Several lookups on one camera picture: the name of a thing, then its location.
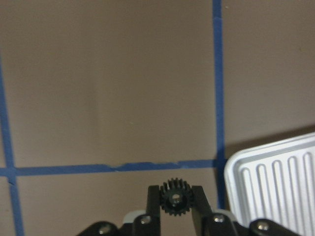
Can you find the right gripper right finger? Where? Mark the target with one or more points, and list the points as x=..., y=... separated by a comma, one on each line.
x=213, y=223

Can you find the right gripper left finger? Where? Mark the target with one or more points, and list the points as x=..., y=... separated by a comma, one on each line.
x=147, y=224

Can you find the silver metal tray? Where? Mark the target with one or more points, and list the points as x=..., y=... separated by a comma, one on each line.
x=275, y=181

